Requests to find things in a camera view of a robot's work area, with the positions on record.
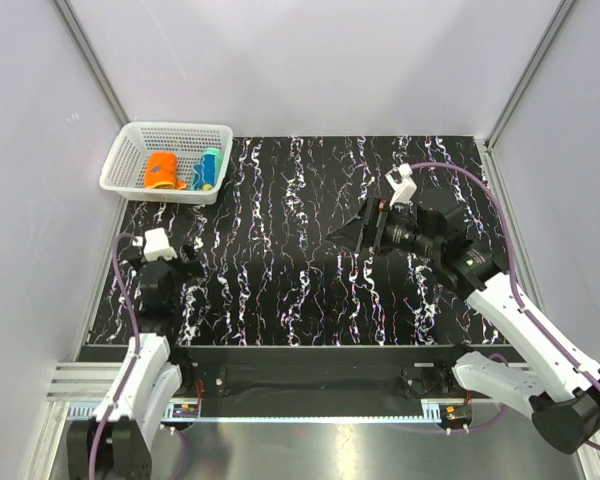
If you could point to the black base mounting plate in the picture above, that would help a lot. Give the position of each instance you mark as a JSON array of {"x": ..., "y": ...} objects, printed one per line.
[{"x": 270, "y": 355}]

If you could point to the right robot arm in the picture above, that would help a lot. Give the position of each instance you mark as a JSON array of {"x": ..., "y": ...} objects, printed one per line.
[{"x": 561, "y": 392}]

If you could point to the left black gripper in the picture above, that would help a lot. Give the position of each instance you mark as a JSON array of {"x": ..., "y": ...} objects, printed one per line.
[{"x": 189, "y": 269}]

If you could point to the right small connector board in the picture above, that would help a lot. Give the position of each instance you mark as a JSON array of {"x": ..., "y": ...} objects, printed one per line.
[{"x": 462, "y": 412}]

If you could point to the small connector board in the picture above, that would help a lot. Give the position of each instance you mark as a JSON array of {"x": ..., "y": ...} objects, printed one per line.
[
  {"x": 185, "y": 410},
  {"x": 462, "y": 412}
]

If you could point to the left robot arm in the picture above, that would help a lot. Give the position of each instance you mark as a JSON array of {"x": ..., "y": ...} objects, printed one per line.
[{"x": 118, "y": 436}]

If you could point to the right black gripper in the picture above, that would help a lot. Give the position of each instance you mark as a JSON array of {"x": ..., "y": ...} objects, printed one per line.
[{"x": 383, "y": 213}]

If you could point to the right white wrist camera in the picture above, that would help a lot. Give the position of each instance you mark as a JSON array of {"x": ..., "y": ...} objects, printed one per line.
[{"x": 403, "y": 186}]

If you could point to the yellow blue crocodile towel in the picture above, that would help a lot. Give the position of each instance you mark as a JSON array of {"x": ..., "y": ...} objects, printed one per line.
[{"x": 206, "y": 170}]

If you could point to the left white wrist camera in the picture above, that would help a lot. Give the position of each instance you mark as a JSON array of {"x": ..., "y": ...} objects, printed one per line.
[{"x": 154, "y": 245}]

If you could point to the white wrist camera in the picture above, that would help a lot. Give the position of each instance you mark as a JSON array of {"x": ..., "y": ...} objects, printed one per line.
[
  {"x": 403, "y": 186},
  {"x": 154, "y": 245}
]

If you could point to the white perforated plastic basket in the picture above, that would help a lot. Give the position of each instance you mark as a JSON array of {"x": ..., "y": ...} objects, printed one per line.
[{"x": 124, "y": 167}]

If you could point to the left small connector board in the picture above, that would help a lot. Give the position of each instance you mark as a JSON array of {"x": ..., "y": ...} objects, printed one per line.
[{"x": 185, "y": 410}]

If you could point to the orange grey towel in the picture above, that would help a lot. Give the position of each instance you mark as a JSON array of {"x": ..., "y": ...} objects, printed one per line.
[{"x": 161, "y": 172}]

